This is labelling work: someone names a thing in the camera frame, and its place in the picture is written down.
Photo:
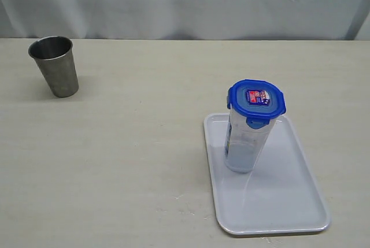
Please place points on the blue plastic container lid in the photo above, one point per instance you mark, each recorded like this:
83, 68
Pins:
258, 101

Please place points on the white backdrop cloth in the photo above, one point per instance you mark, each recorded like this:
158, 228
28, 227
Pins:
187, 19

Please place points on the stainless steel cup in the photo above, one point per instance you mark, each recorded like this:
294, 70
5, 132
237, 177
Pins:
54, 57

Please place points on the clear plastic tea bottle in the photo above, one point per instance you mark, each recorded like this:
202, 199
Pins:
244, 141

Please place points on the white plastic tray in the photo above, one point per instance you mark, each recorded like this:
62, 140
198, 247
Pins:
279, 196

